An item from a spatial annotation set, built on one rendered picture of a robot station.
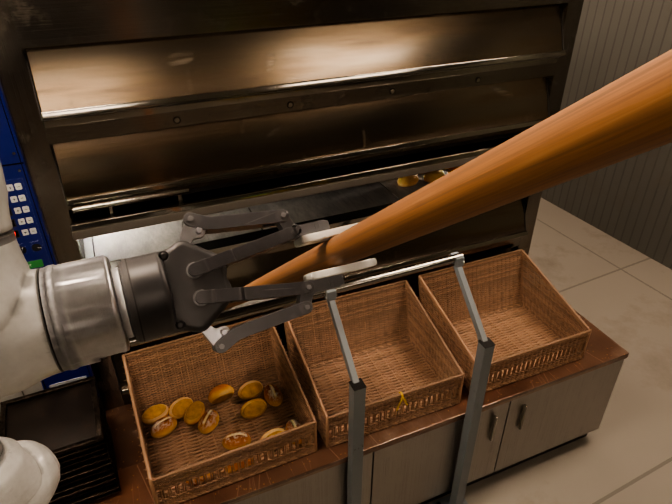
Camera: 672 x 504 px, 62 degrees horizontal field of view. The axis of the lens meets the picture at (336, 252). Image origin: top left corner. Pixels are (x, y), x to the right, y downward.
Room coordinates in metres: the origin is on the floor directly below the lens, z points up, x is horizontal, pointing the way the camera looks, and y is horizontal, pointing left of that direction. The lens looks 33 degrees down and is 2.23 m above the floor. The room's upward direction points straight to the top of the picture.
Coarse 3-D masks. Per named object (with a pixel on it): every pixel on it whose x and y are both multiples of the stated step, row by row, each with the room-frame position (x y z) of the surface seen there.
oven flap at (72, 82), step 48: (48, 48) 1.55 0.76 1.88; (96, 48) 1.59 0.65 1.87; (144, 48) 1.64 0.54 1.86; (192, 48) 1.69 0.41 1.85; (240, 48) 1.74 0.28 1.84; (288, 48) 1.79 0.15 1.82; (336, 48) 1.85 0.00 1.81; (384, 48) 1.92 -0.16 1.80; (432, 48) 1.98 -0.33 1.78; (480, 48) 2.05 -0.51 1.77; (528, 48) 2.13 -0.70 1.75; (48, 96) 1.50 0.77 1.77; (96, 96) 1.54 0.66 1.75; (144, 96) 1.59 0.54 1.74; (192, 96) 1.62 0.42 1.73
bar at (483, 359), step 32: (448, 256) 1.62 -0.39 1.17; (352, 288) 1.46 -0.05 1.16; (224, 320) 1.29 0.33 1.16; (480, 320) 1.49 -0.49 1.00; (480, 352) 1.42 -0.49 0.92; (352, 384) 1.24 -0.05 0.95; (480, 384) 1.41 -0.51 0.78; (352, 416) 1.22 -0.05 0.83; (480, 416) 1.42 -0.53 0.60; (352, 448) 1.22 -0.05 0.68; (352, 480) 1.22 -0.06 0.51
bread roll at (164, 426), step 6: (162, 420) 1.37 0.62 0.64; (168, 420) 1.37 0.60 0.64; (174, 420) 1.38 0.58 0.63; (156, 426) 1.34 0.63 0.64; (162, 426) 1.34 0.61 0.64; (168, 426) 1.35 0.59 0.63; (174, 426) 1.36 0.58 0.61; (150, 432) 1.34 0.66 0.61; (156, 432) 1.33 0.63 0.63; (162, 432) 1.33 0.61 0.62; (168, 432) 1.34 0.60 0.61
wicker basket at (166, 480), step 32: (160, 352) 1.52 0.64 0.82; (192, 352) 1.56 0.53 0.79; (224, 352) 1.60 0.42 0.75; (256, 352) 1.64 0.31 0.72; (128, 384) 1.37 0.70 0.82; (160, 384) 1.48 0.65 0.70; (192, 384) 1.52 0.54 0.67; (288, 384) 1.51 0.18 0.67; (224, 416) 1.43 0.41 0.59; (288, 416) 1.43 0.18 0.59; (160, 448) 1.29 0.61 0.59; (192, 448) 1.29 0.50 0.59; (224, 448) 1.29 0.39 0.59; (256, 448) 1.20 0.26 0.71; (288, 448) 1.29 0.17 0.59; (160, 480) 1.07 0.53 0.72; (192, 480) 1.11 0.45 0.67; (224, 480) 1.15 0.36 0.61
